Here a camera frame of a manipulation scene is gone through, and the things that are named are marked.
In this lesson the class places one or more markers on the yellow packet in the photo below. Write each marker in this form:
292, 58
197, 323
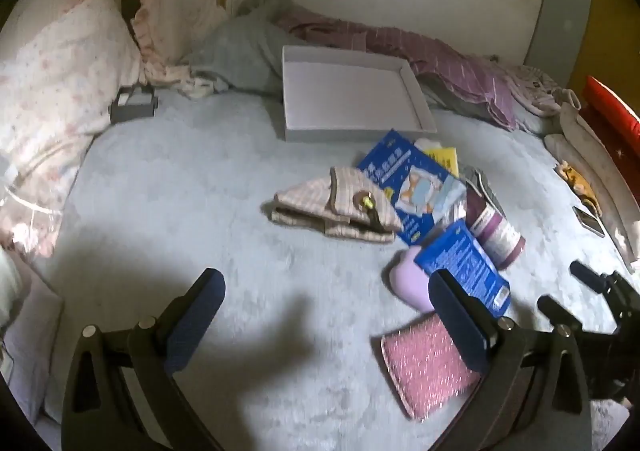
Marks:
445, 158

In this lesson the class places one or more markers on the pink glitter sponge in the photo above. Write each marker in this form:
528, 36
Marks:
425, 371

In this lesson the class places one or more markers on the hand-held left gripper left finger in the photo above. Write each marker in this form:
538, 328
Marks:
200, 311

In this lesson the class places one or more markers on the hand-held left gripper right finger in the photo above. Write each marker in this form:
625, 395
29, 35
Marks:
457, 316

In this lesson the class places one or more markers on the pink checked cloth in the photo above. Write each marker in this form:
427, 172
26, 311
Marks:
310, 201

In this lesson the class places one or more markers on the orange plush toy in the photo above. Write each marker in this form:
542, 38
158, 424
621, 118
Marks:
575, 176

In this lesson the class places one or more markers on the small blue text packet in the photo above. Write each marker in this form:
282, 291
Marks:
460, 261

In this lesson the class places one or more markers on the purple striped blanket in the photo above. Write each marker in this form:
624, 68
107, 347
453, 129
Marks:
425, 51

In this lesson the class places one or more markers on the lilac soft pad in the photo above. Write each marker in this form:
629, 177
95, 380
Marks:
405, 281

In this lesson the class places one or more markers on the black phone holder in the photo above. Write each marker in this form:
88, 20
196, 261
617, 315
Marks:
132, 108

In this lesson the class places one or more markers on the white floral pillow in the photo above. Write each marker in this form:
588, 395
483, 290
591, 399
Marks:
50, 81

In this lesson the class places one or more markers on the blue eye mask packet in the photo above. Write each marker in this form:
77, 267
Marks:
400, 171

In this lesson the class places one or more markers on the grey cabinet door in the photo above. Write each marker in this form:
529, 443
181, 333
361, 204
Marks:
560, 16

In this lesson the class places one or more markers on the patterned white garment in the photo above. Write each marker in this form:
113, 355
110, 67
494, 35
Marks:
542, 88

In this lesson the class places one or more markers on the maroon cylinder container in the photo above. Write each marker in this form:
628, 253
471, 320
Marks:
492, 231

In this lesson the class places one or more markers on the pink ruffled pillow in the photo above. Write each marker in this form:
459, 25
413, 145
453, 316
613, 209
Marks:
175, 16

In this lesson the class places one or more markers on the smartphone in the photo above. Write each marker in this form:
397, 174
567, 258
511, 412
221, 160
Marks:
589, 221

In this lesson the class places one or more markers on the white bolster pillow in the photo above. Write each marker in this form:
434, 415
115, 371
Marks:
595, 166

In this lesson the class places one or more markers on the grey-green blanket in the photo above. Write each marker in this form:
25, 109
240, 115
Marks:
235, 46

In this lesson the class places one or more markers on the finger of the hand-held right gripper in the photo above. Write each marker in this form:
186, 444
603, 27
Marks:
552, 308
586, 276

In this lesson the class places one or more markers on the white crumpled cloth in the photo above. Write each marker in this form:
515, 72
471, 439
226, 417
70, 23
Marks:
197, 87

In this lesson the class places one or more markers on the red cushion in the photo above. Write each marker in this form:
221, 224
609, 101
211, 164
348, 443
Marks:
612, 106

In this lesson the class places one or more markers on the white cardboard box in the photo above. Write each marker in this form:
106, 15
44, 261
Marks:
345, 96

